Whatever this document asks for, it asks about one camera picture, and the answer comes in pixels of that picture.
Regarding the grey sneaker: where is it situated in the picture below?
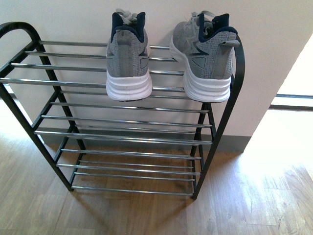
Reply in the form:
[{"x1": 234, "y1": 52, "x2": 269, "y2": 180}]
[
  {"x1": 169, "y1": 11, "x2": 240, "y2": 103},
  {"x1": 106, "y1": 8, "x2": 152, "y2": 101}
]

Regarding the black metal shoe rack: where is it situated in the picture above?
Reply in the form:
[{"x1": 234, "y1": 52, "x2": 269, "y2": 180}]
[{"x1": 0, "y1": 22, "x2": 245, "y2": 199}]

